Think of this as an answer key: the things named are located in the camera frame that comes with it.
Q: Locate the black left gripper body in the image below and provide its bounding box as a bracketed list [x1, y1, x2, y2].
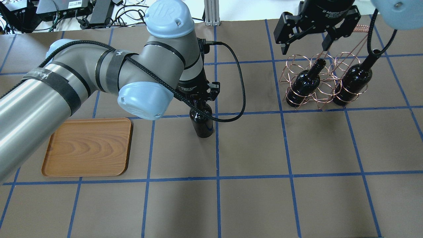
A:
[177, 71, 220, 107]

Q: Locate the aluminium frame post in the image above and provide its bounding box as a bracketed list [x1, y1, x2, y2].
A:
[204, 0, 221, 26]

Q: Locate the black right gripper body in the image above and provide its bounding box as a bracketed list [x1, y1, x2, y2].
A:
[274, 0, 361, 45]

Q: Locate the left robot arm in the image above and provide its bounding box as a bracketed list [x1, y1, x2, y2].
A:
[0, 0, 204, 183]

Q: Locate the copper wire bottle basket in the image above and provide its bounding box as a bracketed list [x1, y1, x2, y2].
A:
[278, 36, 367, 110]

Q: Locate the wooden tray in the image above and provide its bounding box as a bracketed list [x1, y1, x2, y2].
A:
[41, 118, 133, 178]

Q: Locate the black wine bottle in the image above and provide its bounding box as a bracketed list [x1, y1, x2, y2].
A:
[189, 100, 213, 138]
[332, 49, 382, 106]
[286, 59, 326, 107]

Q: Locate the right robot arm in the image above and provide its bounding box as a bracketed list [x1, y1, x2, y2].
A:
[273, 0, 423, 55]

